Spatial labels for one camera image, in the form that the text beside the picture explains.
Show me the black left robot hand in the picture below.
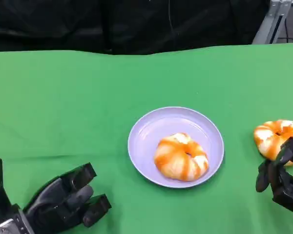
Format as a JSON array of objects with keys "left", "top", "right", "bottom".
[{"left": 21, "top": 162, "right": 112, "bottom": 229}]

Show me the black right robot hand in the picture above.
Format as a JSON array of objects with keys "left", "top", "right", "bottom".
[{"left": 255, "top": 136, "right": 293, "bottom": 218}]

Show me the orange white toy bread roll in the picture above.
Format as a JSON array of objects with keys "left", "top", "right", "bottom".
[
  {"left": 253, "top": 119, "right": 293, "bottom": 167},
  {"left": 153, "top": 132, "right": 210, "bottom": 182}
]

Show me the lilac plate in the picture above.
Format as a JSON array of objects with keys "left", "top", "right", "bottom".
[{"left": 127, "top": 106, "right": 225, "bottom": 188}]

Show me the green table cloth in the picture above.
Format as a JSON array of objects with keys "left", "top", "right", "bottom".
[{"left": 0, "top": 41, "right": 293, "bottom": 234}]

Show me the black backdrop curtain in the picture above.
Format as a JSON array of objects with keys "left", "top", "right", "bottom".
[{"left": 0, "top": 0, "right": 272, "bottom": 56}]

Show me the grey aluminium frame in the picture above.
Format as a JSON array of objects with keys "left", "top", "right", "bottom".
[{"left": 251, "top": 0, "right": 293, "bottom": 45}]

